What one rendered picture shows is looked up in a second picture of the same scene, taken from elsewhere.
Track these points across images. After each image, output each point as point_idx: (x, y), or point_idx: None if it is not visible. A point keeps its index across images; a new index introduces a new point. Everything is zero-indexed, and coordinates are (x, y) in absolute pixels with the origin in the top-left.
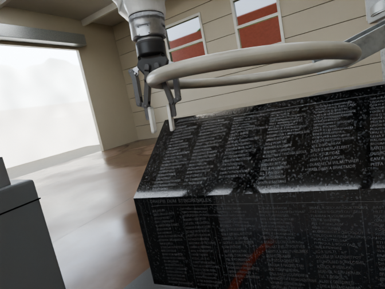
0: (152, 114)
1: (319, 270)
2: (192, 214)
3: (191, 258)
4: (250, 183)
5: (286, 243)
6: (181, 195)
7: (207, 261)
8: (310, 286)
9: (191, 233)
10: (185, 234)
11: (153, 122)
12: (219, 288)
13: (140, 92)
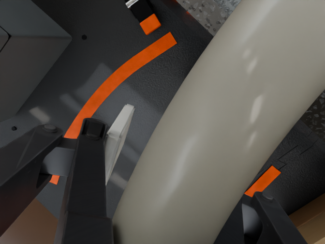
0: (118, 153)
1: (316, 145)
2: (199, 27)
3: (180, 16)
4: (322, 116)
5: (304, 131)
6: (187, 9)
7: (202, 37)
8: (298, 129)
9: (188, 20)
10: (179, 11)
11: (120, 149)
12: (207, 44)
13: (25, 180)
